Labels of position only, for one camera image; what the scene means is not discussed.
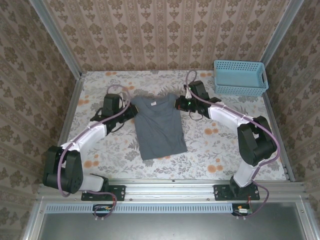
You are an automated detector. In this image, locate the grey t-shirt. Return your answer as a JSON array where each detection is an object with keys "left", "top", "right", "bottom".
[{"left": 130, "top": 93, "right": 188, "bottom": 161}]

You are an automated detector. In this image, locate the light blue perforated plastic basket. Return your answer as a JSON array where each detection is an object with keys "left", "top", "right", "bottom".
[{"left": 213, "top": 59, "right": 269, "bottom": 97}]

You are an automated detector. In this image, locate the floral patterned table cover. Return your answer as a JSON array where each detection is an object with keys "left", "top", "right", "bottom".
[{"left": 56, "top": 69, "right": 288, "bottom": 180}]

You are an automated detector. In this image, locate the small electronics board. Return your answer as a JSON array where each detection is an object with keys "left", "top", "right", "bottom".
[
  {"left": 92, "top": 203, "right": 114, "bottom": 218},
  {"left": 231, "top": 203, "right": 253, "bottom": 217}
]

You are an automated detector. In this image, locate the grey sheet metal panel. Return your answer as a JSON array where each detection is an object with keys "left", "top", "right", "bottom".
[{"left": 37, "top": 202, "right": 309, "bottom": 240}]

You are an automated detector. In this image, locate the aluminium side rail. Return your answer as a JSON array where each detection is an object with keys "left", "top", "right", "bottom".
[
  {"left": 261, "top": 92, "right": 296, "bottom": 182},
  {"left": 47, "top": 72, "right": 87, "bottom": 185}
]

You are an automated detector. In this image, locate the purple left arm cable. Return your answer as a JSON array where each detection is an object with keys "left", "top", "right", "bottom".
[{"left": 56, "top": 84, "right": 132, "bottom": 222}]

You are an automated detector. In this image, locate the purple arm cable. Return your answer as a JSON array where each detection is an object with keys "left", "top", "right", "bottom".
[
  {"left": 56, "top": 84, "right": 132, "bottom": 222},
  {"left": 184, "top": 69, "right": 281, "bottom": 221}
]

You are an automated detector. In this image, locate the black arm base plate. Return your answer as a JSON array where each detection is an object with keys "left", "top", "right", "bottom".
[
  {"left": 81, "top": 184, "right": 126, "bottom": 202},
  {"left": 213, "top": 184, "right": 261, "bottom": 202}
]

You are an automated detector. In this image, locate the aluminium mounting rail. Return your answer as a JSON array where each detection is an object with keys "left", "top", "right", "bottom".
[{"left": 37, "top": 179, "right": 307, "bottom": 201}]

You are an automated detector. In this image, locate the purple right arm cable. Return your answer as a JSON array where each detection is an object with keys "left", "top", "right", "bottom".
[{"left": 184, "top": 69, "right": 281, "bottom": 221}]

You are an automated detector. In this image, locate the aluminium frame post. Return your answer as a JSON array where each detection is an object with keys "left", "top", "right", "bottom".
[
  {"left": 258, "top": 0, "right": 305, "bottom": 66},
  {"left": 28, "top": 0, "right": 83, "bottom": 79}
]

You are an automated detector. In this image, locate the light blue slotted cable duct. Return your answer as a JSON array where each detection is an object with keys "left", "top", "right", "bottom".
[{"left": 44, "top": 202, "right": 234, "bottom": 215}]

